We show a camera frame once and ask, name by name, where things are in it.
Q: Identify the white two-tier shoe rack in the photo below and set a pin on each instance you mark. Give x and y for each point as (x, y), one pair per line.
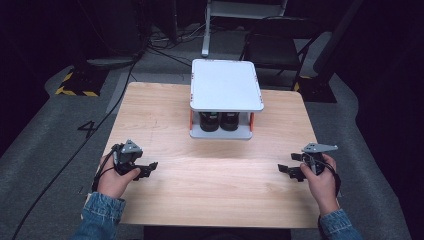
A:
(223, 85)

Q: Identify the person's right hand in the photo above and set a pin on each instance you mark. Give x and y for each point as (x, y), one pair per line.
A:
(325, 190)

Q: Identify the white metal stand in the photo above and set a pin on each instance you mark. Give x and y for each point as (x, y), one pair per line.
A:
(206, 33)

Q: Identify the person's left hand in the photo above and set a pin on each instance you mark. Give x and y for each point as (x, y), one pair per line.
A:
(113, 185)

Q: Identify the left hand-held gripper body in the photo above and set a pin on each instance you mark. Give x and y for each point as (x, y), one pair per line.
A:
(128, 156)

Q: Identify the black folding chair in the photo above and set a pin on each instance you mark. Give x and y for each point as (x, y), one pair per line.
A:
(273, 46)

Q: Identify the black stand with base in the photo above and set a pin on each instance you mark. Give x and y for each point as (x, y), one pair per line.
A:
(321, 86)

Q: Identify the yellow black striped base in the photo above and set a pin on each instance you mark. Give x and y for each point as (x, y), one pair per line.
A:
(78, 83)

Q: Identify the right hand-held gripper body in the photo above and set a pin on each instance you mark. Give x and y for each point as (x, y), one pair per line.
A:
(316, 147)

